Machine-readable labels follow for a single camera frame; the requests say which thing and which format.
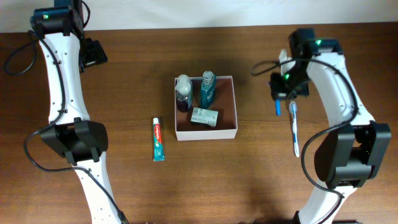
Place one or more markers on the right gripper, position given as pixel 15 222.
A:
pixel 278 91

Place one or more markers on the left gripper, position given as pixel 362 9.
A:
pixel 97 54

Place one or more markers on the blue disposable razor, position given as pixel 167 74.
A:
pixel 277 108

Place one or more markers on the blue white toothbrush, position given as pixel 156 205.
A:
pixel 293 112

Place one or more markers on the green mouthwash bottle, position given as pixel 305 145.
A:
pixel 207 92

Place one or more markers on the green white soap box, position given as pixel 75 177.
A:
pixel 203 116

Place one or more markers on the purple soap pump bottle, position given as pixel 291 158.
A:
pixel 184 93

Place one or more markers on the Colgate toothpaste tube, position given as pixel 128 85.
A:
pixel 158 145

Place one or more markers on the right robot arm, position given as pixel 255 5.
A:
pixel 354 144

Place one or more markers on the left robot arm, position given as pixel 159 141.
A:
pixel 71 133

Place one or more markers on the white open cardboard box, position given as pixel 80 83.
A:
pixel 227 122

